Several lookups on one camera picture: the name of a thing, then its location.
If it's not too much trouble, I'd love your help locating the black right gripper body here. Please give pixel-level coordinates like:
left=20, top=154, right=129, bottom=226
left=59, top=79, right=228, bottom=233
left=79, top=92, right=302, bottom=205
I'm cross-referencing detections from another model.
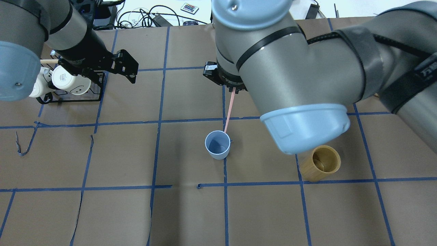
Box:
left=203, top=61, right=247, bottom=92

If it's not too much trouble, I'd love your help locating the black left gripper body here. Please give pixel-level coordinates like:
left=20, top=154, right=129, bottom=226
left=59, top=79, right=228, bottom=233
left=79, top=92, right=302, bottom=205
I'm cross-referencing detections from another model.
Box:
left=57, top=31, right=117, bottom=76

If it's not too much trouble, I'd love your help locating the pink chopstick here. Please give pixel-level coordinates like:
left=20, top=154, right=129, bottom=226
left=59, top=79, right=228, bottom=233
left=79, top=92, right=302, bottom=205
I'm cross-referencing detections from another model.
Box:
left=224, top=88, right=236, bottom=133

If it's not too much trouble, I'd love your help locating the light blue plastic cup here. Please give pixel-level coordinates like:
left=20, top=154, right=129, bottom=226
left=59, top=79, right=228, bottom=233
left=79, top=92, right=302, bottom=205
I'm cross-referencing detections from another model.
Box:
left=204, top=131, right=231, bottom=160

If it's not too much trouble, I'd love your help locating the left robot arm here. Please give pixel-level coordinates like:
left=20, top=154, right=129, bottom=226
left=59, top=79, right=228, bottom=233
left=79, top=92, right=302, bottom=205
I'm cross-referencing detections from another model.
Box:
left=1, top=0, right=139, bottom=101

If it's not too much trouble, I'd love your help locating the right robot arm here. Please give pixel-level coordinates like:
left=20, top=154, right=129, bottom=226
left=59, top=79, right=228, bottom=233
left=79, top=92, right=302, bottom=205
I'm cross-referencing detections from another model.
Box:
left=212, top=0, right=436, bottom=154

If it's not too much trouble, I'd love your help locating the white mug right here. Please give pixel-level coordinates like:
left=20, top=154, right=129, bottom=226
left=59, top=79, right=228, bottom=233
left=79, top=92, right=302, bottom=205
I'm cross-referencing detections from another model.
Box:
left=52, top=66, right=91, bottom=95

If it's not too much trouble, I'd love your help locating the white mug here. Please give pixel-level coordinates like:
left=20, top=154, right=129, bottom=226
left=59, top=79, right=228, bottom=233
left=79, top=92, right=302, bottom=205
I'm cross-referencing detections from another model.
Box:
left=29, top=67, right=55, bottom=98
left=52, top=66, right=91, bottom=95

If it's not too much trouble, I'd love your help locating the wooden dowel rod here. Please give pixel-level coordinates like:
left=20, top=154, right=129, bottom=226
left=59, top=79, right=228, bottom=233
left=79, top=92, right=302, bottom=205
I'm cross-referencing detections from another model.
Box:
left=40, top=59, right=59, bottom=64

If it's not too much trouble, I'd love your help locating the white mug left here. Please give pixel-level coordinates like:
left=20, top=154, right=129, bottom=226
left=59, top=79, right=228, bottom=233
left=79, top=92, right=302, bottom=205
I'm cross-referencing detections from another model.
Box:
left=29, top=67, right=55, bottom=98

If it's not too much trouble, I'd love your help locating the remote control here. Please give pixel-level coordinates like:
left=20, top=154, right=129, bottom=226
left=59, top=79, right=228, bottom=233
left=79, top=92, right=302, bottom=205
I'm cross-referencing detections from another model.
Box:
left=180, top=3, right=199, bottom=15

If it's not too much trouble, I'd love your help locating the bamboo cylinder holder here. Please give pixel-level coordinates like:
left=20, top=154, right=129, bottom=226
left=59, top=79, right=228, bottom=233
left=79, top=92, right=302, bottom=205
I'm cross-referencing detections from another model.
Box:
left=299, top=145, right=341, bottom=182

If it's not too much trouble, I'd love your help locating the black wire mug rack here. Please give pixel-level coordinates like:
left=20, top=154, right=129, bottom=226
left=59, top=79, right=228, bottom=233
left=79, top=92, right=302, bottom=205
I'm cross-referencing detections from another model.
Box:
left=29, top=50, right=105, bottom=105

